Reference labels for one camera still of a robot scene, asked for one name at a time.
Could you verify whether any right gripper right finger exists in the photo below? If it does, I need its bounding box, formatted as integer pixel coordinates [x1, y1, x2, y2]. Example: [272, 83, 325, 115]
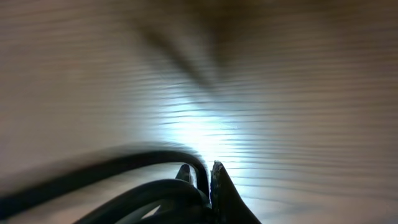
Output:
[210, 161, 261, 224]

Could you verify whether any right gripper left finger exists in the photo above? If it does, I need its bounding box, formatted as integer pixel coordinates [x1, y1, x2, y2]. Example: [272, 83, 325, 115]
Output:
[175, 164, 197, 187]

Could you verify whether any black USB cable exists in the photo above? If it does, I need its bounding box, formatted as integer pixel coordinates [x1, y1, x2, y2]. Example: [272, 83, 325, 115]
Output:
[0, 150, 212, 224]

